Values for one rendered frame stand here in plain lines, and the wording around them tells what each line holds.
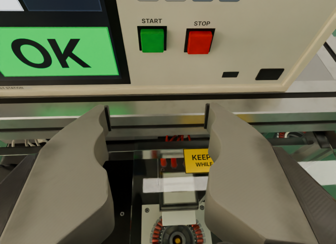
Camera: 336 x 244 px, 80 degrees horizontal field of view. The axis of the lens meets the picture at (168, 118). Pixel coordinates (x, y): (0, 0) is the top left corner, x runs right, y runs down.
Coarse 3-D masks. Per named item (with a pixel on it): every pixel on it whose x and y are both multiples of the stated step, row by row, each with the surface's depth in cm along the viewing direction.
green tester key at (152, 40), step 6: (144, 30) 15; (150, 30) 15; (156, 30) 15; (162, 30) 16; (144, 36) 15; (150, 36) 15; (156, 36) 15; (162, 36) 15; (144, 42) 16; (150, 42) 16; (156, 42) 16; (162, 42) 16; (144, 48) 16; (150, 48) 16; (156, 48) 16; (162, 48) 16
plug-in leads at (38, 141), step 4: (12, 140) 32; (28, 140) 35; (36, 140) 34; (40, 140) 38; (44, 140) 35; (48, 140) 40; (12, 144) 32; (32, 144) 36; (40, 144) 40; (44, 144) 40
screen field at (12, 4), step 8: (0, 0) 13; (8, 0) 13; (16, 0) 13; (24, 0) 13; (32, 0) 13; (40, 0) 13; (48, 0) 13; (56, 0) 13; (64, 0) 13; (72, 0) 14; (80, 0) 14; (88, 0) 14; (96, 0) 14; (0, 8) 14; (8, 8) 14; (16, 8) 14; (24, 8) 14; (32, 8) 14; (40, 8) 14; (48, 8) 14; (56, 8) 14; (64, 8) 14; (72, 8) 14; (80, 8) 14; (88, 8) 14; (96, 8) 14
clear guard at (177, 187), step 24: (144, 144) 24; (168, 144) 24; (192, 144) 24; (288, 144) 25; (312, 144) 25; (144, 168) 22; (168, 168) 22; (312, 168) 23; (144, 192) 21; (168, 192) 21; (192, 192) 21; (144, 216) 20; (168, 216) 20; (192, 216) 20; (144, 240) 19; (168, 240) 19; (192, 240) 19; (216, 240) 19
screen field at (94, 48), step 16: (0, 32) 15; (16, 32) 15; (32, 32) 15; (48, 32) 15; (64, 32) 15; (80, 32) 15; (96, 32) 16; (0, 48) 16; (16, 48) 16; (32, 48) 16; (48, 48) 17; (64, 48) 17; (80, 48) 17; (96, 48) 17; (0, 64) 18; (16, 64) 18; (32, 64) 18; (48, 64) 18; (64, 64) 18; (80, 64) 18; (96, 64) 18; (112, 64) 18
